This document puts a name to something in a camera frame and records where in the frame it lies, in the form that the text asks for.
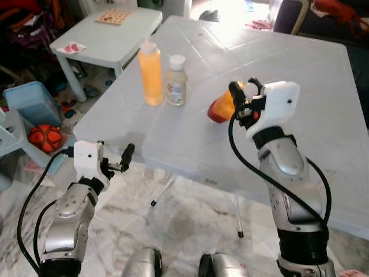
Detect orange red drink bottle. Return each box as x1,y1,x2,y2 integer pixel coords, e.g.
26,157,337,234
208,85,247,125

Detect red black ball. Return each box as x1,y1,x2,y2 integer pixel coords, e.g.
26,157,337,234
28,123,63,154

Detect small clear bottle white cap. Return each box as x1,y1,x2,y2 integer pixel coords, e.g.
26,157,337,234
166,55,188,107

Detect large white plastic table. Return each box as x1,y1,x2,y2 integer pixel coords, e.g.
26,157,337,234
72,14,369,240

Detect blue plastic bin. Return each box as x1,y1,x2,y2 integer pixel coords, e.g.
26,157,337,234
3,81,63,129

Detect tall orange juice bottle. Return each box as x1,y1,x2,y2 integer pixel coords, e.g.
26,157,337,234
138,38,164,107

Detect white plastic stool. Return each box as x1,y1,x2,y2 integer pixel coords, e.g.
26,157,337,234
0,108,29,158

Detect white card red hearts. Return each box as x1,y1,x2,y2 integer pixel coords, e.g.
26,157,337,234
57,42,88,55

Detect small white plastic table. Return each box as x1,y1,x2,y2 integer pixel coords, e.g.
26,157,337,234
49,7,164,103

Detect orange cloth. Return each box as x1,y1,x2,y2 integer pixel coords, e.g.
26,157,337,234
313,0,364,27

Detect wooden game board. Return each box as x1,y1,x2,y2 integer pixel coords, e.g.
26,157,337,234
95,8,138,26

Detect pile of colourful clothes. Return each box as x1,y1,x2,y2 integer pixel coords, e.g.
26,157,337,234
0,0,87,76

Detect silver right robot leg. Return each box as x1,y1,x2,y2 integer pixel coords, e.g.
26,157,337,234
198,252,250,277

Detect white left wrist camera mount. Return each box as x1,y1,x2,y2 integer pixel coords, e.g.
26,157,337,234
73,140,111,190

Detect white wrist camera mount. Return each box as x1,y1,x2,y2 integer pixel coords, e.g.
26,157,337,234
246,81,301,140
73,140,111,190

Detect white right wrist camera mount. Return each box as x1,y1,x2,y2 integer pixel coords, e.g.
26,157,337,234
246,81,301,140

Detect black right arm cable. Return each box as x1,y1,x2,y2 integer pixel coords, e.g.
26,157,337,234
228,113,334,237

